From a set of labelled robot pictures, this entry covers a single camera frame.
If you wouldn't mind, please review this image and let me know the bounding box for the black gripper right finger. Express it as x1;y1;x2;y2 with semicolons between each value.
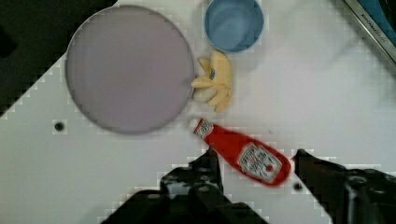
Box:
292;149;396;224

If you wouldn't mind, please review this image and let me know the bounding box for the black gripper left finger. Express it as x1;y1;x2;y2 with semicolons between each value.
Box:
101;148;268;224

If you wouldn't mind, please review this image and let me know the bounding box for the red ketchup bottle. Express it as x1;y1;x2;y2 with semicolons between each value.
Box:
189;118;291;187

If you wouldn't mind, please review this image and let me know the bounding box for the yellow toy banana bunch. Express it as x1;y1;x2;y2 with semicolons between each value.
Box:
191;50;233;113

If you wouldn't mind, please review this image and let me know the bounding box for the grey round plate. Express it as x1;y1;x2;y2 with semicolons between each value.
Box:
65;6;195;134

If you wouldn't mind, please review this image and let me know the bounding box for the blue bowl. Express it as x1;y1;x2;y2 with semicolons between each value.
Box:
203;0;265;53

